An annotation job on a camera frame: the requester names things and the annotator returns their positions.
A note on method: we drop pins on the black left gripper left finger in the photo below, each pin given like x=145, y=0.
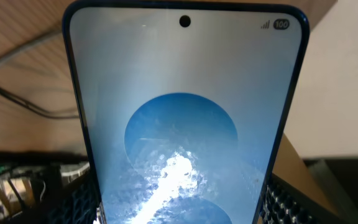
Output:
x=79, y=206

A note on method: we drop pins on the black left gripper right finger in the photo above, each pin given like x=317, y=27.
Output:
x=284, y=204

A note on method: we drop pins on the blue Samsung smartphone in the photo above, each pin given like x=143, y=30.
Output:
x=183, y=104

